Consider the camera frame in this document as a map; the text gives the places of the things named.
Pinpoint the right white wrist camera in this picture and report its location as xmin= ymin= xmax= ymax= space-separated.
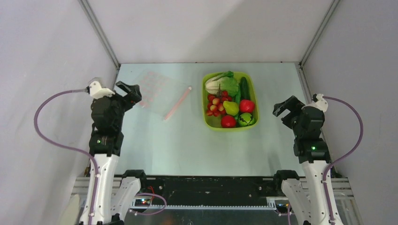
xmin=305 ymin=94 xmax=329 ymax=113

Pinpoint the green lettuce head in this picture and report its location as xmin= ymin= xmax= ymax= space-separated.
xmin=205 ymin=71 xmax=239 ymax=97

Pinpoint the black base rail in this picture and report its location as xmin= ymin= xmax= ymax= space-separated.
xmin=138 ymin=175 xmax=286 ymax=208

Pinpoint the yellow green pear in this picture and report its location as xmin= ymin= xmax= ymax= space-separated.
xmin=223 ymin=101 xmax=239 ymax=116

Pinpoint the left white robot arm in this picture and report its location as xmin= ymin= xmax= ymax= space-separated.
xmin=79 ymin=81 xmax=148 ymax=225

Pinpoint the red tomato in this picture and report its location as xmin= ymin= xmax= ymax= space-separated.
xmin=221 ymin=115 xmax=237 ymax=128

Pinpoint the clear pink zip bag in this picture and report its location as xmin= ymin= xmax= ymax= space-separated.
xmin=133 ymin=70 xmax=192 ymax=120

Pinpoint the green plastic tray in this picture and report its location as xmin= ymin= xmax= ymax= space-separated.
xmin=202 ymin=71 xmax=260 ymax=131

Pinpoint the dark green cucumber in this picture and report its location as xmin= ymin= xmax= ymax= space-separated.
xmin=239 ymin=77 xmax=251 ymax=100

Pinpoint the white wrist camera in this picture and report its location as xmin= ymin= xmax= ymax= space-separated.
xmin=305 ymin=94 xmax=329 ymax=113
xmin=86 ymin=79 xmax=115 ymax=99

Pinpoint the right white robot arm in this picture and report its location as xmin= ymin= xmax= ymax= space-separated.
xmin=273 ymin=94 xmax=343 ymax=225

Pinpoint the small green watermelon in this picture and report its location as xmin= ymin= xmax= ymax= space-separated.
xmin=238 ymin=112 xmax=256 ymax=127

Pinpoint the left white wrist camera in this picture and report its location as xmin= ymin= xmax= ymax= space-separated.
xmin=86 ymin=79 xmax=115 ymax=99

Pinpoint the red apple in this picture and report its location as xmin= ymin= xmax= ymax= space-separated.
xmin=239 ymin=99 xmax=255 ymax=113

